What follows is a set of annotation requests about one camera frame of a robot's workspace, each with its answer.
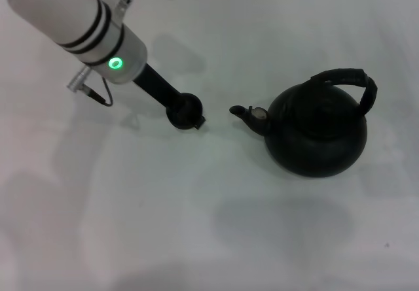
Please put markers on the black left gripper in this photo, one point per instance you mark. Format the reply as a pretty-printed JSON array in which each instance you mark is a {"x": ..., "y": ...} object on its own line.
[{"x": 157, "y": 83}]

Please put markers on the dark brown teacup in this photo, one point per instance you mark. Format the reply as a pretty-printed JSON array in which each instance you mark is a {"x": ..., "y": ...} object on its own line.
[{"x": 188, "y": 108}]

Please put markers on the black round teapot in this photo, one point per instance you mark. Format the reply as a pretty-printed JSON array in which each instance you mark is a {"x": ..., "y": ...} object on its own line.
[{"x": 314, "y": 147}]

